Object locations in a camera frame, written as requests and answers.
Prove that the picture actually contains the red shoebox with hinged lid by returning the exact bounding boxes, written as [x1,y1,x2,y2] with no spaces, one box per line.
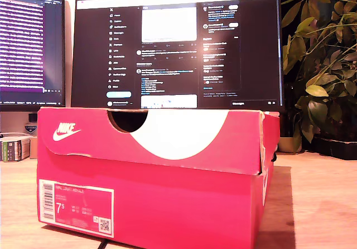
[36,106,281,249]

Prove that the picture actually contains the brown cardboard box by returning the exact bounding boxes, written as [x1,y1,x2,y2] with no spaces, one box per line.
[29,136,38,159]

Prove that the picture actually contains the small plant in pale pot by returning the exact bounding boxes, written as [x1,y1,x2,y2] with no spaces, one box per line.
[277,120,304,154]

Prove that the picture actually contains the wide black computer monitor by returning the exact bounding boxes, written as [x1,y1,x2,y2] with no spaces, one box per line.
[70,0,286,114]

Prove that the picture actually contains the green printed small box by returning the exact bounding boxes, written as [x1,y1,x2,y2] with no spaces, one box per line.
[0,141,23,162]

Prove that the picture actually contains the monitor with purple text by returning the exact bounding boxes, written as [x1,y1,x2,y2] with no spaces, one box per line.
[0,0,66,112]

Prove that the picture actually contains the leafy plant in black pot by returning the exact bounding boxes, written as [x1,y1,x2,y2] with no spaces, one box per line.
[281,0,357,161]

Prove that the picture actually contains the white flat box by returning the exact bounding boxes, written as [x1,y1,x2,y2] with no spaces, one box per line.
[0,133,32,160]

